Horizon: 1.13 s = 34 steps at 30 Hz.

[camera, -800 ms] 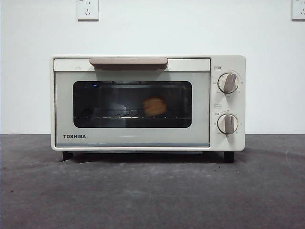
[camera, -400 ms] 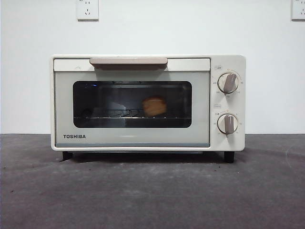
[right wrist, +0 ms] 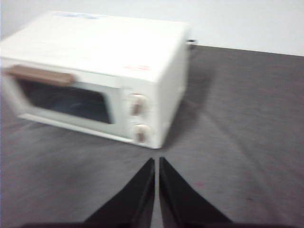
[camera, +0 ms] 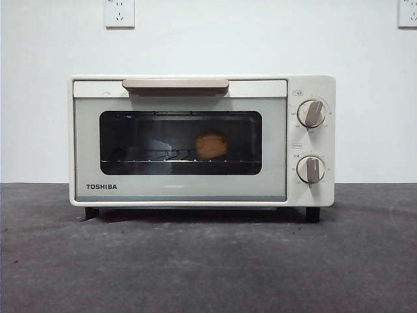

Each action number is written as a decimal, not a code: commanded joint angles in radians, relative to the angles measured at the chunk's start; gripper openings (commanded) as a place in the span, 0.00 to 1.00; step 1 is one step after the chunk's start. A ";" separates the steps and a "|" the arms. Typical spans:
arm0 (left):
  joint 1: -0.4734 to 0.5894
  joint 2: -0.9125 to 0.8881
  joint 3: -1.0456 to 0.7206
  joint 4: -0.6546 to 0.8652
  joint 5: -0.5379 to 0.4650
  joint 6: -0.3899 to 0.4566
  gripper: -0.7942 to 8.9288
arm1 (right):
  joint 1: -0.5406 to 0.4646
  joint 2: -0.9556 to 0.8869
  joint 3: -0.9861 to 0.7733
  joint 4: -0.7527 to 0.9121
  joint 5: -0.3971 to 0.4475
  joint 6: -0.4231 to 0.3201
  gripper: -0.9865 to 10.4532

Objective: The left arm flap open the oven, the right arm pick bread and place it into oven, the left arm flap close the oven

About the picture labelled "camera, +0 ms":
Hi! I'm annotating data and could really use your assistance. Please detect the white wall socket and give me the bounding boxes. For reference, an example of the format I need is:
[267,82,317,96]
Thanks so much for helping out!
[104,0,136,28]
[397,0,417,29]

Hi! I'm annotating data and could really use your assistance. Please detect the golden brown bread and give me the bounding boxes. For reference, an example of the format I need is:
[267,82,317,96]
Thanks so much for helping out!
[194,130,229,160]

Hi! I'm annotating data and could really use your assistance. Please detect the cream and taupe oven knob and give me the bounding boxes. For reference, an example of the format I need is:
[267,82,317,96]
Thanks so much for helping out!
[297,99,328,128]
[296,154,326,185]

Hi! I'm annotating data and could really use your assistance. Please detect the metal wire oven rack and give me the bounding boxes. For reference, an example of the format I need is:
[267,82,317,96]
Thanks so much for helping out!
[100,148,261,164]

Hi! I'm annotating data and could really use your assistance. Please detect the cream Toshiba toaster oven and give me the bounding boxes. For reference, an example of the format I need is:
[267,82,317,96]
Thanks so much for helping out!
[68,74,336,224]

